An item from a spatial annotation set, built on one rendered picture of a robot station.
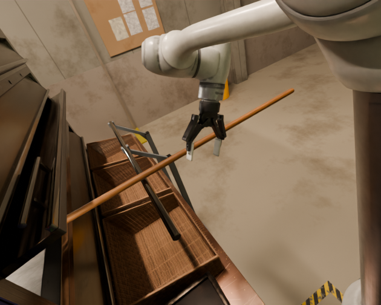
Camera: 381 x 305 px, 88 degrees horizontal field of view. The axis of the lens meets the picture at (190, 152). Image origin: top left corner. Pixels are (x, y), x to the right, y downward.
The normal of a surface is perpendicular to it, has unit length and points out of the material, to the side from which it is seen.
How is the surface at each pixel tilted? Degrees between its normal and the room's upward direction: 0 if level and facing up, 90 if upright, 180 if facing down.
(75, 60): 90
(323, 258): 0
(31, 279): 0
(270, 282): 0
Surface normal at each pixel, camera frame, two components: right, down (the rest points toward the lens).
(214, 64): 0.26, 0.35
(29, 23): 0.45, 0.43
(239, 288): -0.26, -0.77
